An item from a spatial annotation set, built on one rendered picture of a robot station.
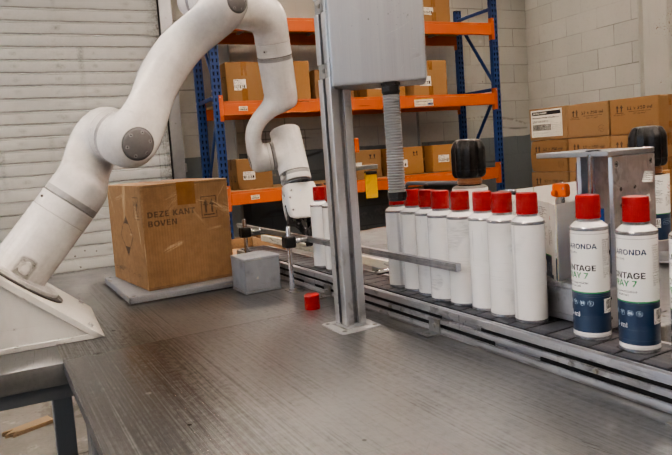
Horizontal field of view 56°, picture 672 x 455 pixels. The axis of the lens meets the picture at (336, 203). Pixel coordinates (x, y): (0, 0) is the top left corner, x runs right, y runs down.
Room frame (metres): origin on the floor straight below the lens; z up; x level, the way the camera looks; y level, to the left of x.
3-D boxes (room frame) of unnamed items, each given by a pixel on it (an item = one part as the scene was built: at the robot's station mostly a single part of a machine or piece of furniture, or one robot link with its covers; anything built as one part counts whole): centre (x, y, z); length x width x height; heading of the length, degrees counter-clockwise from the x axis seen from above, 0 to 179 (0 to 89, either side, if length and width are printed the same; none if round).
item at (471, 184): (1.52, -0.33, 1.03); 0.09 x 0.09 x 0.30
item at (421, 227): (1.21, -0.18, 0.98); 0.05 x 0.05 x 0.20
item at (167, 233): (1.77, 0.48, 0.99); 0.30 x 0.24 x 0.27; 35
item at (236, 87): (5.71, -0.25, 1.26); 2.78 x 0.61 x 2.51; 115
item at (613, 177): (0.99, -0.40, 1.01); 0.14 x 0.13 x 0.26; 29
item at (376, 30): (1.18, -0.10, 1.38); 0.17 x 0.10 x 0.19; 84
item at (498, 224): (1.03, -0.27, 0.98); 0.05 x 0.05 x 0.20
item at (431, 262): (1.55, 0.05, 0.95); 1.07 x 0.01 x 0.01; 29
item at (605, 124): (4.80, -2.22, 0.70); 1.20 x 0.82 x 1.39; 31
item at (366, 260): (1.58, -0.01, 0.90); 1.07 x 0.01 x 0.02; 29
